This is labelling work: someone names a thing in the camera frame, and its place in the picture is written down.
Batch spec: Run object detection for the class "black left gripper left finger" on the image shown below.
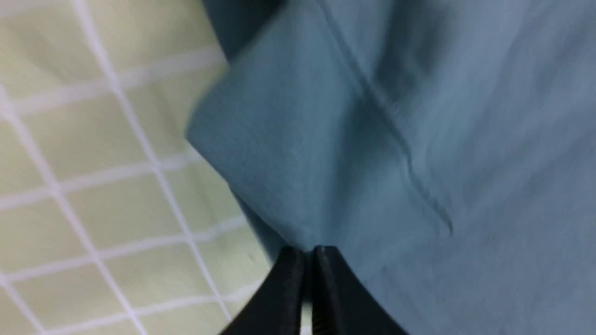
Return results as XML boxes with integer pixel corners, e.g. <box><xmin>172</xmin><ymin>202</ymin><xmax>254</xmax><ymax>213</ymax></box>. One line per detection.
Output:
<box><xmin>221</xmin><ymin>247</ymin><xmax>306</xmax><ymax>335</ymax></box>

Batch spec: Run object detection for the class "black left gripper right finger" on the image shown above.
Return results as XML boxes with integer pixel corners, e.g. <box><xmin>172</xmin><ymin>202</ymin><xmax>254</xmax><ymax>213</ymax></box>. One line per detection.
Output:
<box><xmin>312</xmin><ymin>246</ymin><xmax>406</xmax><ymax>335</ymax></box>

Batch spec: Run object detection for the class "green long sleeve shirt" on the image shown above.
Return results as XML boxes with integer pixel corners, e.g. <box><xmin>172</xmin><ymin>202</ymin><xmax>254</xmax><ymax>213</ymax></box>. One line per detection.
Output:
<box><xmin>187</xmin><ymin>0</ymin><xmax>596</xmax><ymax>335</ymax></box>

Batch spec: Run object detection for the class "green checkered tablecloth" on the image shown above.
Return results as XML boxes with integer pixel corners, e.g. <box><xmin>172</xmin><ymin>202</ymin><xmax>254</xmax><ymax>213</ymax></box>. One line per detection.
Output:
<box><xmin>0</xmin><ymin>0</ymin><xmax>270</xmax><ymax>335</ymax></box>

